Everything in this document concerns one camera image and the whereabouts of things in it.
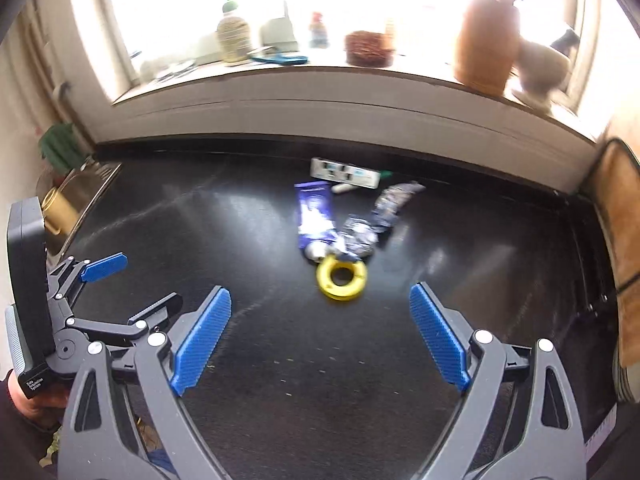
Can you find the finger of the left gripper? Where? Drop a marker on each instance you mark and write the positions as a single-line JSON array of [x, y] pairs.
[[151, 318], [67, 280]]

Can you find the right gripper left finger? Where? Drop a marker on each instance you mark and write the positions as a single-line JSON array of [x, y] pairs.
[[170, 363]]

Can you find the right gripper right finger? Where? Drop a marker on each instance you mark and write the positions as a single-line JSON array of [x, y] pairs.
[[471, 360]]

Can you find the steel kitchen sink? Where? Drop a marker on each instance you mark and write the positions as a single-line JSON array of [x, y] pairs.
[[82, 188]]

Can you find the left hand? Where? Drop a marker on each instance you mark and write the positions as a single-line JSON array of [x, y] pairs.
[[46, 409]]

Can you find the yellow cup in sink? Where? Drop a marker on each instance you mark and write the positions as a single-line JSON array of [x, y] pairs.
[[59, 215]]

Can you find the green cloth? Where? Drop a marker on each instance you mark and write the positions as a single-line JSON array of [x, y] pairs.
[[60, 148]]

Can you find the crumpled silver blue wrapper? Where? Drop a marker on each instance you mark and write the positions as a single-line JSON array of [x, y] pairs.
[[357, 238]]

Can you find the blue foil wrapper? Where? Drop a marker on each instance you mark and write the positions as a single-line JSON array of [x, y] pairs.
[[315, 216]]

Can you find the white power strip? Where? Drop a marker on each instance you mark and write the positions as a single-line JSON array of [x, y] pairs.
[[339, 173]]

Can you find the clear drinking glasses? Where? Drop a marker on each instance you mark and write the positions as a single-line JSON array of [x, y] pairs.
[[162, 69]]

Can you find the white sauce bottle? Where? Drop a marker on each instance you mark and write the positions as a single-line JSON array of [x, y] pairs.
[[233, 35]]

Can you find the white stone mortar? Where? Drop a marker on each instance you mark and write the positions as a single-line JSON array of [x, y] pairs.
[[541, 69]]

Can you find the wooden utensil holder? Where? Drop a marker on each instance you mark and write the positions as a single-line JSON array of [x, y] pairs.
[[487, 46]]

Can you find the small spice bottle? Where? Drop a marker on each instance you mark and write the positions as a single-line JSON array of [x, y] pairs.
[[318, 36]]

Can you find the jar of dried chili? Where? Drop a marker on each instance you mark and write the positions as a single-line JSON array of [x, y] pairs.
[[368, 49]]

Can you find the black wire board rack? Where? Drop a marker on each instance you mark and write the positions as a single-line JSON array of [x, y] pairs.
[[599, 292]]

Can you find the blue handled scissors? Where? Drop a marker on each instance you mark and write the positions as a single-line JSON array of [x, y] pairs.
[[274, 56]]

